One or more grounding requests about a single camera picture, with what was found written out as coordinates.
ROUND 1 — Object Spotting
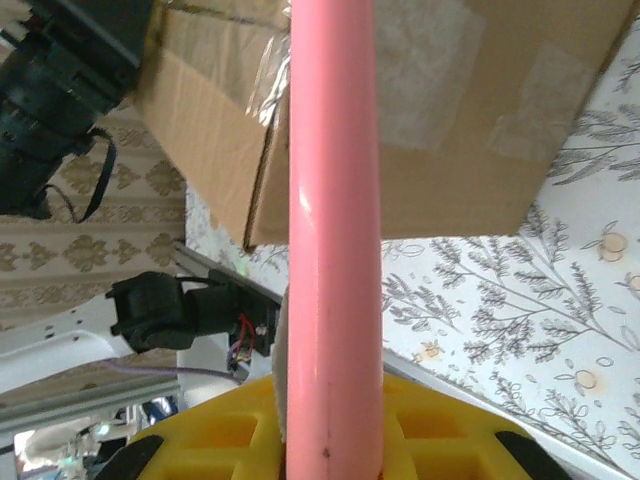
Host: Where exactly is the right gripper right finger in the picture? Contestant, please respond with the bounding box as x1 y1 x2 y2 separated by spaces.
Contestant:
380 373 571 480

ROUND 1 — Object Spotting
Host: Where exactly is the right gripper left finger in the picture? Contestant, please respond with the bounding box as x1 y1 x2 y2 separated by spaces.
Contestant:
97 374 290 480

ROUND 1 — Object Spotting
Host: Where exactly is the pink utility knife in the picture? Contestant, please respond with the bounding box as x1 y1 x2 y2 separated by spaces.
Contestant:
283 0 387 480

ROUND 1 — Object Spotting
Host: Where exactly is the cardboard box with label sticker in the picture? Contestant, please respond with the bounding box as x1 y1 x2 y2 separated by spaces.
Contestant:
130 0 640 252

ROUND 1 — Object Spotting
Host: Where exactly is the floral table cover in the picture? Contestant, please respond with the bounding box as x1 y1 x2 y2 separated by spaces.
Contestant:
182 9 640 476

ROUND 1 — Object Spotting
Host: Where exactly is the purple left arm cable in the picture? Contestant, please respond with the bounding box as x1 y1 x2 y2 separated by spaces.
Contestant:
102 362 244 387

